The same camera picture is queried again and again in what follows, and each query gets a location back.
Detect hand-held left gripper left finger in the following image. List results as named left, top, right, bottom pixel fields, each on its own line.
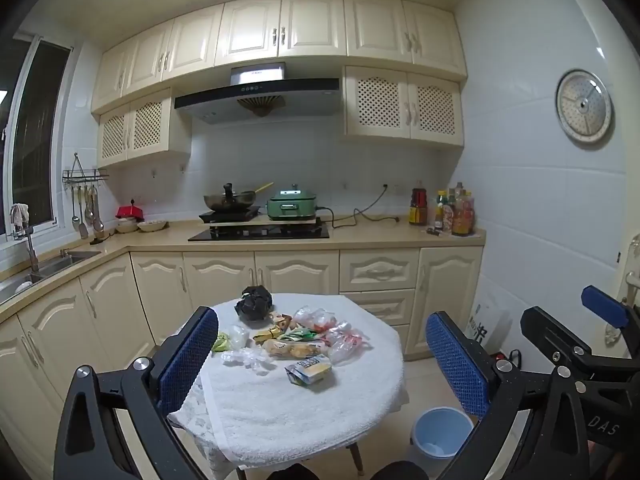
left=52, top=305, right=221, bottom=480

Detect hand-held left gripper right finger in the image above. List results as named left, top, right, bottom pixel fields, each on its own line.
left=425, top=310, right=596, bottom=480

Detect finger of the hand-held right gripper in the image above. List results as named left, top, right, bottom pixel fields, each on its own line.
left=520, top=306, right=601, bottom=376
left=581, top=285, right=640, bottom=331

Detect blue plastic trash bin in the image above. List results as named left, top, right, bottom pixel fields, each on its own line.
left=411, top=406, right=475, bottom=471

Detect white rice bag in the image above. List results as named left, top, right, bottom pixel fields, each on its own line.
left=467, top=280, right=511, bottom=351

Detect crumpled clear plastic wrap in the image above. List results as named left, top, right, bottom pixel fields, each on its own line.
left=221, top=349, right=273, bottom=373

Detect lace tablecloth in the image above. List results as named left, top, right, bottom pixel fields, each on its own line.
left=167, top=370, right=241, bottom=480

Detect black plastic bag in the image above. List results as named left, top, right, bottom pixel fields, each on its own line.
left=235, top=286, right=275, bottom=322

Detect cream lower kitchen cabinets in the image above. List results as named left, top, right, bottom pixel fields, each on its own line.
left=0, top=230, right=486, bottom=461

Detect yellow snack packet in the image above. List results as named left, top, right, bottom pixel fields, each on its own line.
left=262, top=339, right=328, bottom=361

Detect clear red printed plastic bag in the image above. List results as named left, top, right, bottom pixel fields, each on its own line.
left=327, top=327, right=373, bottom=366

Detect green snack packet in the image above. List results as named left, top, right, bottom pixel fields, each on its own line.
left=277, top=327, right=316, bottom=343

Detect yellow-white cheese packet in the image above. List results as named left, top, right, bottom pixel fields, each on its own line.
left=285, top=354, right=333, bottom=386

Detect red white plastic bag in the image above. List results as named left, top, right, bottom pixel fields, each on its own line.
left=292, top=306, right=341, bottom=333

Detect round table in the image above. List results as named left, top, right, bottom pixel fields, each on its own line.
left=167, top=292, right=408, bottom=480

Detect black glass gas stove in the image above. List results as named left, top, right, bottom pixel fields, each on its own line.
left=188, top=222, right=331, bottom=242

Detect black induction cooker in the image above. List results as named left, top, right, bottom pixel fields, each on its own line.
left=199, top=206, right=262, bottom=223

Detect dark sauce bottle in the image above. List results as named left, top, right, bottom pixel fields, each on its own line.
left=409, top=181, right=429, bottom=226

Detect steel sink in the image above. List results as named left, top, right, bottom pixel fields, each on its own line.
left=0, top=250, right=103, bottom=306

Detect metal spatula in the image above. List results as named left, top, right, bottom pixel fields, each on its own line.
left=77, top=187, right=90, bottom=240

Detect green electric pot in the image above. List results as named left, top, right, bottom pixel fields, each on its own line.
left=266, top=185, right=321, bottom=222

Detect metal faucet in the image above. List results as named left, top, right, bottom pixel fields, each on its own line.
left=10, top=222, right=41, bottom=273

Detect round perforated metal plate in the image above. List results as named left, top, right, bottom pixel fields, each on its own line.
left=555, top=69, right=613, bottom=142

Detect cream lattice door cabinet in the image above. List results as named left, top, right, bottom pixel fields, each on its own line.
left=97, top=87, right=191, bottom=168
left=342, top=65, right=466, bottom=148

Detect black range hood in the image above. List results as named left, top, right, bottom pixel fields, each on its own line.
left=174, top=62, right=342, bottom=125

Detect window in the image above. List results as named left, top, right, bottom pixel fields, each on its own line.
left=0, top=35, right=76, bottom=246

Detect metal door handle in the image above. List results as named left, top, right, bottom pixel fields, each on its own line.
left=602, top=232, right=640, bottom=346

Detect black wok yellow handle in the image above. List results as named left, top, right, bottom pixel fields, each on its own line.
left=202, top=182, right=275, bottom=212

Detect black power cable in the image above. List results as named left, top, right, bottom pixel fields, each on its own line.
left=315, top=187, right=401, bottom=228

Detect wall utensil rack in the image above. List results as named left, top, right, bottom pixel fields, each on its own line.
left=62, top=152, right=110, bottom=183

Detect cream upper wall cabinets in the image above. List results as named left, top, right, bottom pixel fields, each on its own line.
left=92, top=0, right=468, bottom=113

